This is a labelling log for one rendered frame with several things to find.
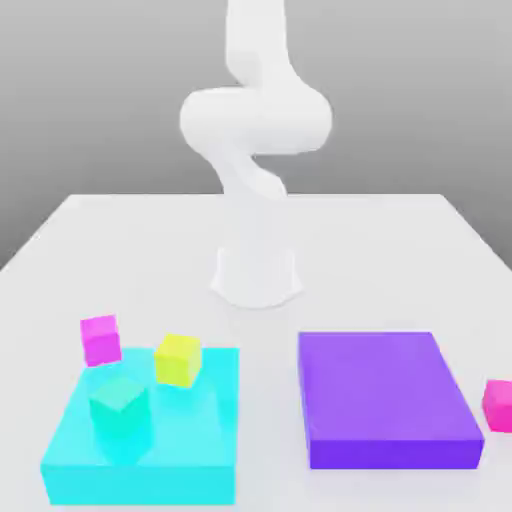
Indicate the small teal cube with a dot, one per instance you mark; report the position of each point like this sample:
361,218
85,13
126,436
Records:
120,424

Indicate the small magenta cube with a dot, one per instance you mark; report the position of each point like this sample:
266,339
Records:
100,342

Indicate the large purple box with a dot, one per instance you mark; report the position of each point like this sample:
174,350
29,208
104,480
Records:
380,392

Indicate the small pink cube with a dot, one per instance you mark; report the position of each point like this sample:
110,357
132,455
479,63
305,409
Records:
499,406

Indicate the small yellow cube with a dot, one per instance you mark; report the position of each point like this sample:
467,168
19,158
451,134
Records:
176,362

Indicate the large cyan box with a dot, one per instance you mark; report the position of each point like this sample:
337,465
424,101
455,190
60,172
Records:
188,440

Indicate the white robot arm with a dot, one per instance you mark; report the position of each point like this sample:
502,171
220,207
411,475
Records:
256,120

